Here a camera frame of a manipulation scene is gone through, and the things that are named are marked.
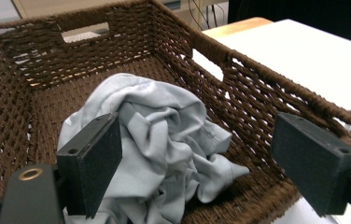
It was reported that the brown wicker basket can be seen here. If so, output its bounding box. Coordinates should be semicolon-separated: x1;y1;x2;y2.
0;0;351;224

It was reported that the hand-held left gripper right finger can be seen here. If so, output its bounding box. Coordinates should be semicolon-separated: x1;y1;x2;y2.
271;111;351;217

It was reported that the bundle of black cables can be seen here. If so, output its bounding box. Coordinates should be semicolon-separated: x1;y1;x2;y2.
187;0;228;31

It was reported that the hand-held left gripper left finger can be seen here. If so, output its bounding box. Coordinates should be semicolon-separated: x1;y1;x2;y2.
55;112;124;219

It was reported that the grey cloth garment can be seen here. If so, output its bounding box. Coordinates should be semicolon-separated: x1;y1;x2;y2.
56;73;251;224

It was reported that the white board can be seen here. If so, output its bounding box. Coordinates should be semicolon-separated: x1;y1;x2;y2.
191;18;351;224

